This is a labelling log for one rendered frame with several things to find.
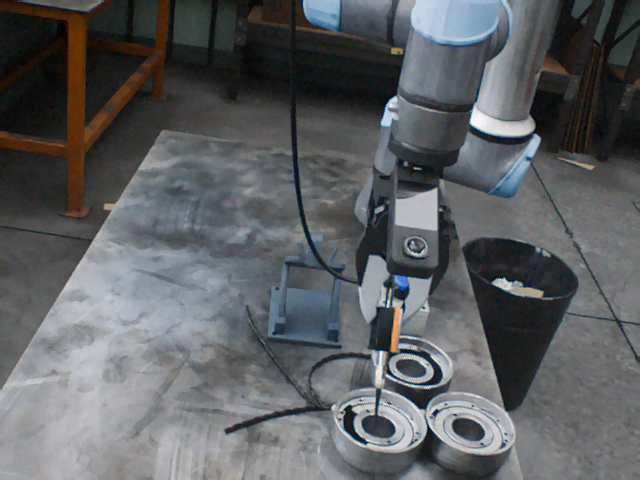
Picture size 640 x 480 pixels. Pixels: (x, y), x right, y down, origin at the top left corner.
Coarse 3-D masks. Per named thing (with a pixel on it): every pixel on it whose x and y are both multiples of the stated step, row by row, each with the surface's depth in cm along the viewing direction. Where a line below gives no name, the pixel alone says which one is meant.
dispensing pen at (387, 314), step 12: (396, 288) 83; (384, 312) 81; (372, 324) 84; (384, 324) 81; (372, 336) 83; (384, 336) 81; (372, 348) 81; (384, 348) 81; (384, 360) 82; (384, 372) 82
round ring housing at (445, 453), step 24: (432, 408) 90; (480, 408) 91; (432, 432) 85; (456, 432) 90; (480, 432) 89; (504, 432) 88; (432, 456) 86; (456, 456) 83; (480, 456) 83; (504, 456) 84
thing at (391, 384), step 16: (400, 336) 100; (432, 352) 100; (368, 368) 97; (400, 368) 98; (416, 368) 98; (448, 368) 97; (384, 384) 93; (400, 384) 91; (448, 384) 94; (416, 400) 92
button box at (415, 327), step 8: (384, 288) 109; (384, 296) 107; (400, 296) 107; (392, 304) 106; (400, 304) 106; (424, 304) 107; (424, 312) 106; (416, 320) 106; (424, 320) 106; (408, 328) 107; (416, 328) 107; (416, 336) 108
